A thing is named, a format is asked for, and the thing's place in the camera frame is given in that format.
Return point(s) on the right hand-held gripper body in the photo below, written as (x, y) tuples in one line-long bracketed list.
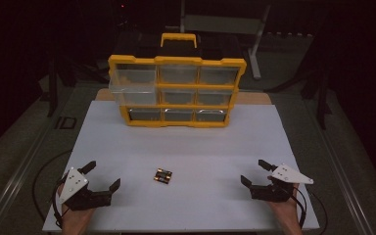
[(274, 192)]

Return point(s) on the yellow organizer case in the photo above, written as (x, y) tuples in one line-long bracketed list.
[(176, 60)]

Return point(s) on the person's left hand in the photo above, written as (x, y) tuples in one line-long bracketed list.
[(73, 222)]

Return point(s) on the person's right hand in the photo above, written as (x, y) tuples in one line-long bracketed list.
[(289, 218)]

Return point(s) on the clear plastic drawer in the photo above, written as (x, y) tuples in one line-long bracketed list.
[(133, 94)]

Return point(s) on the small tan object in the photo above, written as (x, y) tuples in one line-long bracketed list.
[(164, 171)]

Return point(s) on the small brown electronic component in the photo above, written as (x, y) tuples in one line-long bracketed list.
[(163, 176)]

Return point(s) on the black tripod stand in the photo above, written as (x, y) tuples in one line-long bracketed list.
[(51, 98), (321, 104)]

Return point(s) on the black and gold battery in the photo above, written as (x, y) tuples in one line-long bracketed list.
[(161, 179)]

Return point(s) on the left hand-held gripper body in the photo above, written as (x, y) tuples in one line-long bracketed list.
[(75, 182)]

